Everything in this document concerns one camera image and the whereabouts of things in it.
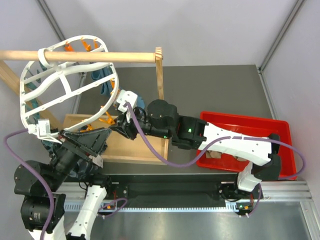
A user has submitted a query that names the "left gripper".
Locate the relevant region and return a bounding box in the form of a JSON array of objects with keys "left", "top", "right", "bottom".
[{"left": 46, "top": 125, "right": 112, "bottom": 190}]

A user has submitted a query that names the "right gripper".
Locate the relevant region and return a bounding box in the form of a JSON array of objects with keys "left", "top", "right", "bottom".
[{"left": 111, "top": 106, "right": 173, "bottom": 141}]

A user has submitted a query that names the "orange clip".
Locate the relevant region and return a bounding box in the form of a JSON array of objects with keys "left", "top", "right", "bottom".
[
  {"left": 79, "top": 124, "right": 94, "bottom": 133},
  {"left": 98, "top": 111, "right": 116, "bottom": 125}
]

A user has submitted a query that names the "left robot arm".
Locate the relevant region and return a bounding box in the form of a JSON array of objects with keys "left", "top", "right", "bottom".
[{"left": 14, "top": 128, "right": 114, "bottom": 240}]

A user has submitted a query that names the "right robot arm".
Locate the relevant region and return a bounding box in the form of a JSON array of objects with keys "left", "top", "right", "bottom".
[{"left": 110, "top": 99, "right": 282, "bottom": 198}]

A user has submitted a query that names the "white plastic sock hanger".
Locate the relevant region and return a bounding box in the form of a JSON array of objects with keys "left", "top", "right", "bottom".
[{"left": 19, "top": 35, "right": 120, "bottom": 131}]

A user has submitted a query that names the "teal clip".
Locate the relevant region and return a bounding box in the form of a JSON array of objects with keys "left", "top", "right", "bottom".
[
  {"left": 24, "top": 62, "right": 42, "bottom": 91},
  {"left": 25, "top": 99, "right": 41, "bottom": 123}
]

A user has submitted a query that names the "teal blue sock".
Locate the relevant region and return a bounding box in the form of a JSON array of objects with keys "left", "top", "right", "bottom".
[{"left": 91, "top": 65, "right": 145, "bottom": 109}]

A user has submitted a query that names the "brown argyle sock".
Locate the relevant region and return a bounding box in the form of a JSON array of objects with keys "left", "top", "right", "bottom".
[{"left": 205, "top": 150, "right": 248, "bottom": 163}]

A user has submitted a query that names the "wooden rod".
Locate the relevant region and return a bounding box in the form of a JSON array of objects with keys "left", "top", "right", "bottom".
[{"left": 0, "top": 50, "right": 162, "bottom": 63}]

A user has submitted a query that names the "red plastic tray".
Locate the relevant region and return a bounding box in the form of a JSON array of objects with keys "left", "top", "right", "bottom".
[{"left": 196, "top": 111, "right": 297, "bottom": 178}]

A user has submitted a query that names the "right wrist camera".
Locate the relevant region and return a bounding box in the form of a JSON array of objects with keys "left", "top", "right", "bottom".
[{"left": 115, "top": 89, "right": 138, "bottom": 113}]

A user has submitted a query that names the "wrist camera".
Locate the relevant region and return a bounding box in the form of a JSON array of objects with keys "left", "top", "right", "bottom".
[
  {"left": 27, "top": 118, "right": 59, "bottom": 143},
  {"left": 115, "top": 89, "right": 138, "bottom": 113}
]

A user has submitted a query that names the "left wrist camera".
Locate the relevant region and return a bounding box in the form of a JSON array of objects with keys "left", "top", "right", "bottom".
[{"left": 27, "top": 118, "right": 59, "bottom": 143}]

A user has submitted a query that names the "wooden rack upright post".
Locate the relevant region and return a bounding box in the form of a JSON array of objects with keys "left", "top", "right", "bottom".
[{"left": 155, "top": 47, "right": 164, "bottom": 100}]

